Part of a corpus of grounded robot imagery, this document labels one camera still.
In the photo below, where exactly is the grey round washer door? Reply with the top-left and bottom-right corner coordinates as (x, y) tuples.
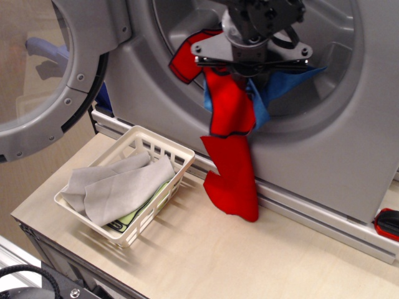
(1, 1), (132, 163)

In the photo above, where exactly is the green toy garment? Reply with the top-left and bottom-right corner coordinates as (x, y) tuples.
(107, 181), (170, 233)

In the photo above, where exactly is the red toy t-shirt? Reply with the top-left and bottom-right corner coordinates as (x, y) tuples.
(168, 29), (256, 138)

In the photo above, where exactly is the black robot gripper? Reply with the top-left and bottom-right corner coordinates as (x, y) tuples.
(191, 0), (313, 77)

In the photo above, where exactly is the white plastic laundry basket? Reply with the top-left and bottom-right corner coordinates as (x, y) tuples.
(54, 126), (195, 247)

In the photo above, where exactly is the blue plastic part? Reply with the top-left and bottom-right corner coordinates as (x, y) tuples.
(95, 83), (113, 117)

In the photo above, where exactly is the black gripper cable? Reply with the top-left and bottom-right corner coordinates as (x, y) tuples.
(271, 26), (300, 50)

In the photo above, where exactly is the grey cloth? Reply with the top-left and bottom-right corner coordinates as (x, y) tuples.
(61, 152), (175, 226)

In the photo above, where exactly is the red black tool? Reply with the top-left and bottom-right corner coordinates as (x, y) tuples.
(373, 208), (398, 242)

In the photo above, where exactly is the white aluminium rail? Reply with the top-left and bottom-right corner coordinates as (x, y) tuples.
(90, 109), (398, 264)

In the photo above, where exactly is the grey toy washing machine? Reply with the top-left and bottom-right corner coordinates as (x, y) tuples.
(105, 1), (398, 222)

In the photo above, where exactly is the blue cloth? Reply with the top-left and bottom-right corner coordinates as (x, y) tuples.
(204, 67), (325, 131)

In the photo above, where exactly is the black metal bracket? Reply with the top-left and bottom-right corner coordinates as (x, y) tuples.
(41, 262), (103, 299)

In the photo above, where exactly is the red felt cloth piece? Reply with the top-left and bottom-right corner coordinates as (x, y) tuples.
(201, 135), (259, 222)

